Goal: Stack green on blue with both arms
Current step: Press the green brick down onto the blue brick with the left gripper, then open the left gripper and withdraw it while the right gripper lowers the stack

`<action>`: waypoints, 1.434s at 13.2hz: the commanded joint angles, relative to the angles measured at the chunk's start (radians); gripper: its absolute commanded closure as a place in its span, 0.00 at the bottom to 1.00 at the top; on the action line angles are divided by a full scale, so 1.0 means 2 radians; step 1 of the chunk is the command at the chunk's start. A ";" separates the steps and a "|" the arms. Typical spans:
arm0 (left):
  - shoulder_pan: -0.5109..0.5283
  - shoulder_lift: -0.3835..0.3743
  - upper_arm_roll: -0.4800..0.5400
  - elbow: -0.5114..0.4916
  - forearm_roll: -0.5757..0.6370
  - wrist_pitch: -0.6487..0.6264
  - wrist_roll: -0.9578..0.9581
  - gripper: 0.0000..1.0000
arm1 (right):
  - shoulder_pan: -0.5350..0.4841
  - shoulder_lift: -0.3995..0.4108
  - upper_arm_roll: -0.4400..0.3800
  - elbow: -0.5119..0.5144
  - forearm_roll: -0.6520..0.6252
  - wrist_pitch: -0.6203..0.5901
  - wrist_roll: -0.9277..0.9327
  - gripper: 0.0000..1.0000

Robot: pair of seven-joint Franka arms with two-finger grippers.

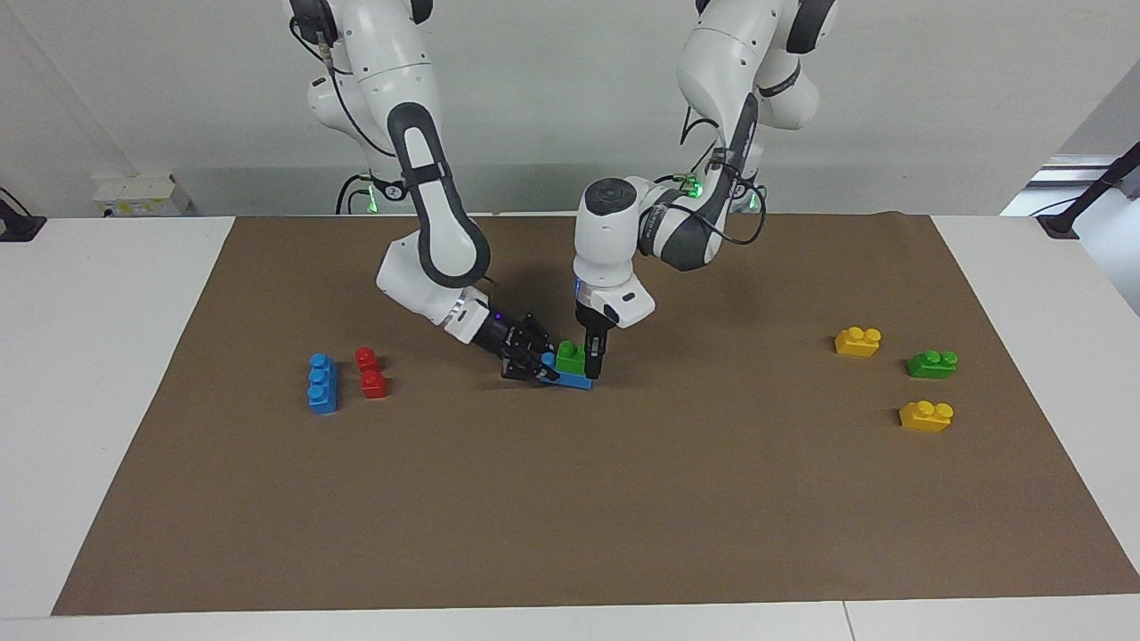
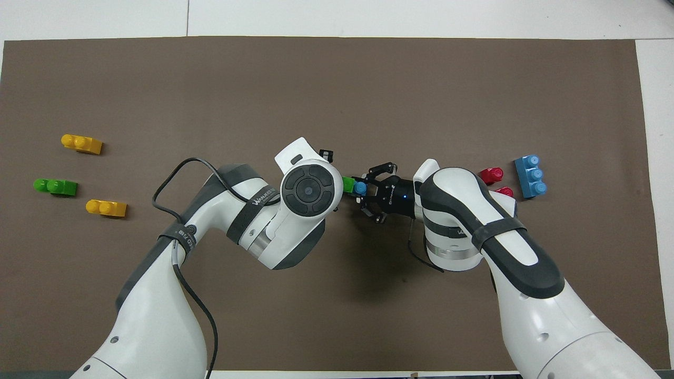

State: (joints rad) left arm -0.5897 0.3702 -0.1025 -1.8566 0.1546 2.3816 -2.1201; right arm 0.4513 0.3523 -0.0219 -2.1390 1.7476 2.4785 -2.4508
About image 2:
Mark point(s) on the blue three-stud toy brick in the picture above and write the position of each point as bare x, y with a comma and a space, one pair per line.
360, 188
529, 177

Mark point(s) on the red single-stud toy brick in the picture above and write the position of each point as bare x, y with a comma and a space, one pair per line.
505, 191
492, 175

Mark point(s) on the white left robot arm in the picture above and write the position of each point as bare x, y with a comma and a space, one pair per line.
158, 316

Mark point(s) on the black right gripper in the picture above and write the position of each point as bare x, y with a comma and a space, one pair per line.
400, 197

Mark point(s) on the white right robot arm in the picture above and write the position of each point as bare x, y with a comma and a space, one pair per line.
553, 326

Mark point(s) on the brown table mat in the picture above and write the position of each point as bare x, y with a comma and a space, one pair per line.
326, 89

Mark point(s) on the yellow two-stud toy brick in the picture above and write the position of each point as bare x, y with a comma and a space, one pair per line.
81, 143
108, 209

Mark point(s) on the green two-stud toy brick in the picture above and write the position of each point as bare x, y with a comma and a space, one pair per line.
347, 185
55, 187

